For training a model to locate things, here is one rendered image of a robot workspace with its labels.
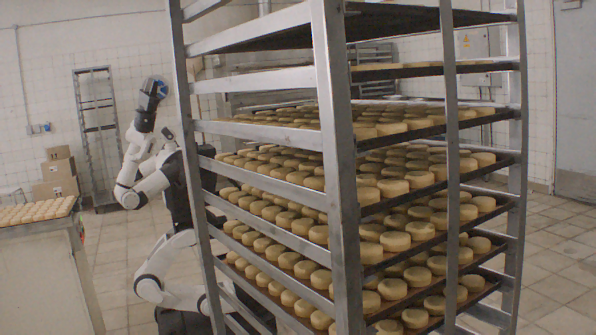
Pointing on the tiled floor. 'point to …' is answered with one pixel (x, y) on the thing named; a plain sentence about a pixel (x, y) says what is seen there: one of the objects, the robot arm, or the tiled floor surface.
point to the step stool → (14, 197)
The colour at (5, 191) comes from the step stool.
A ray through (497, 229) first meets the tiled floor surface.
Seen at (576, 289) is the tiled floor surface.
